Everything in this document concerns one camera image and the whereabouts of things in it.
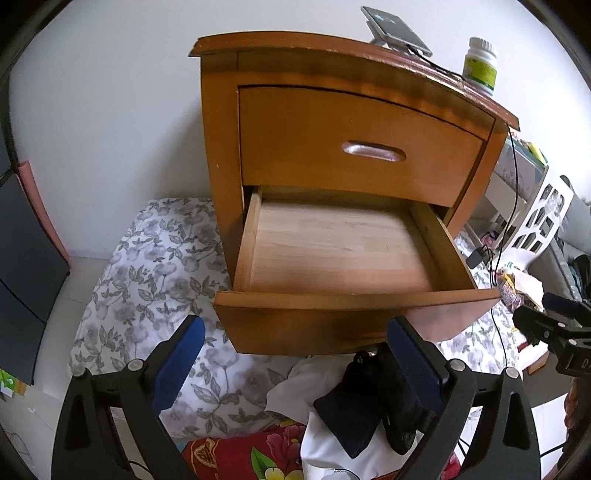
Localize white lattice rack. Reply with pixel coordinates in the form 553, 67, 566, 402
466, 174, 576, 278

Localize navy blue sock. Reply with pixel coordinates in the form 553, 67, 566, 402
312, 352, 393, 459

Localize grey phone on stand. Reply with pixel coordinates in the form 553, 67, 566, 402
361, 6, 433, 58

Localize pile of small trinkets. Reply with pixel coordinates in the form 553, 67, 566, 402
496, 269, 544, 312

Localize black underwear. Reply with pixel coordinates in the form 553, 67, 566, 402
382, 396, 430, 455

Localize wooden drawer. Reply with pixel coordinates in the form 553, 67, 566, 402
214, 187, 500, 356

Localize white green pill bottle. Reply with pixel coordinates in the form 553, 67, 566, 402
463, 37, 497, 97

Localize red floral quilt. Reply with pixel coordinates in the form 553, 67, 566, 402
180, 419, 463, 480

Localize books on rack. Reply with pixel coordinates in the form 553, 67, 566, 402
494, 138, 546, 200

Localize black power adapter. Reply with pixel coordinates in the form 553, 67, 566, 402
466, 246, 490, 270

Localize white printed t-shirt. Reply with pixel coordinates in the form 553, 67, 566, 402
266, 355, 411, 479

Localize black charging cable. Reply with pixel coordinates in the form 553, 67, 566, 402
410, 45, 521, 370

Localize right hand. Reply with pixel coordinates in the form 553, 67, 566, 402
564, 377, 590, 444

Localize wooden nightstand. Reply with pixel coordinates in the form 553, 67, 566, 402
191, 31, 519, 270

